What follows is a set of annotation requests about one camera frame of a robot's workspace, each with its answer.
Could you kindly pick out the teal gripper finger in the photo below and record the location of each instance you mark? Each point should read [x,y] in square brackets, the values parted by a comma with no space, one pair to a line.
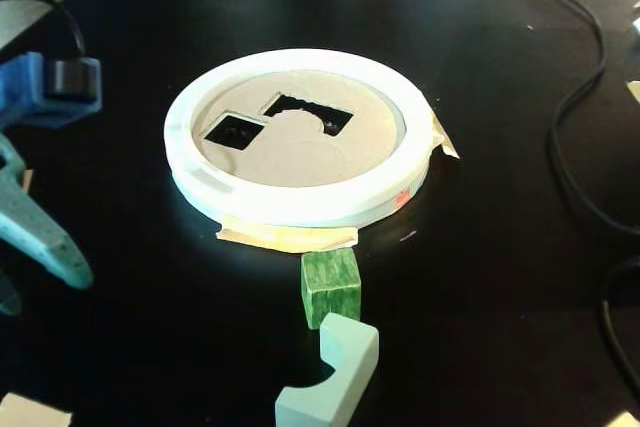
[35,227]
[7,297]

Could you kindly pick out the green wooden cube block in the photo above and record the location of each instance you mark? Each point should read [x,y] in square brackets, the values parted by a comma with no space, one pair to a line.
[330,292]

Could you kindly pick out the pale teal arch block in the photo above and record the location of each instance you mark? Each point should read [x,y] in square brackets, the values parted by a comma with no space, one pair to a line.
[345,362]

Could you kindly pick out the wide masking tape strip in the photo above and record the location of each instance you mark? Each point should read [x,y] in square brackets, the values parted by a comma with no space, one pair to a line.
[280,237]

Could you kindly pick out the brown cardboard disc with holes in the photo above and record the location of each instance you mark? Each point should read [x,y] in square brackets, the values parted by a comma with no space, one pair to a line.
[300,157]

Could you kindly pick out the small masking tape strip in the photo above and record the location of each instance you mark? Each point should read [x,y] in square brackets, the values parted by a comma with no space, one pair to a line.
[445,139]

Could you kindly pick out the white box corner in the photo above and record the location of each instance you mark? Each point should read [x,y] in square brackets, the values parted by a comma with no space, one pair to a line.
[634,92]

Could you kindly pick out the small white object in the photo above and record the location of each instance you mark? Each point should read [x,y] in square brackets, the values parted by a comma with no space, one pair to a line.
[636,26]

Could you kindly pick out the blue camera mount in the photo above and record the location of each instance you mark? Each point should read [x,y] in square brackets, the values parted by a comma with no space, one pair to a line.
[30,107]

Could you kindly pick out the black cylindrical camera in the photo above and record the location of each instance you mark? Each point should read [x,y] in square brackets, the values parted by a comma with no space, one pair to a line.
[75,78]

